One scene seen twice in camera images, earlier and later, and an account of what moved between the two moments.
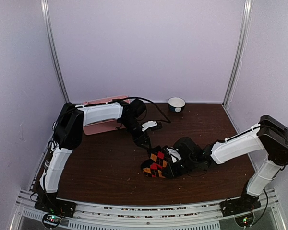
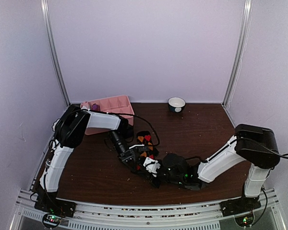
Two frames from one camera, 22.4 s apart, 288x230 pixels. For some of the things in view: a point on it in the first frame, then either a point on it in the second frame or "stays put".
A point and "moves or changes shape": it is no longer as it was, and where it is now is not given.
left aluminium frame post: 47,29 stays put
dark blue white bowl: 176,104 stays put
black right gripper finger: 175,169 -> 155,181
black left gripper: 138,141 -> 130,152
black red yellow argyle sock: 154,166 moves or changes shape
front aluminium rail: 91,215 stays put
